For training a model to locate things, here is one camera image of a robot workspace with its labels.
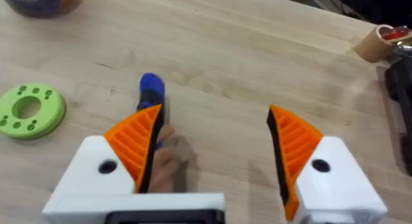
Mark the dark tub of toys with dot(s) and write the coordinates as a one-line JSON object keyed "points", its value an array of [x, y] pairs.
{"points": [[32, 5]]}

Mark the red shiny object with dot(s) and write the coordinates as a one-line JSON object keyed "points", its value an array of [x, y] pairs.
{"points": [[395, 33]]}

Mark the right gripper white and orange right finger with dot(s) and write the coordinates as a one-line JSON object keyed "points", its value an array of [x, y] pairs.
{"points": [[334, 179]]}

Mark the green disc with holes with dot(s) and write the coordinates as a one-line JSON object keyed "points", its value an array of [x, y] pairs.
{"points": [[48, 111]]}

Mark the cardboard tape roll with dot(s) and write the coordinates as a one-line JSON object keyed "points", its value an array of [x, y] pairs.
{"points": [[370, 45]]}

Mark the blue electric screwdriver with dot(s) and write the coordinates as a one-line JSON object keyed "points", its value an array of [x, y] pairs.
{"points": [[151, 87]]}

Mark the right gripper white and orange left finger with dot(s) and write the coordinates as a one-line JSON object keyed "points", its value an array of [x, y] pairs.
{"points": [[96, 159]]}

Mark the black tool with metal tip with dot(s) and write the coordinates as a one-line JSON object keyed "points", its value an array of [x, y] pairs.
{"points": [[400, 95]]}

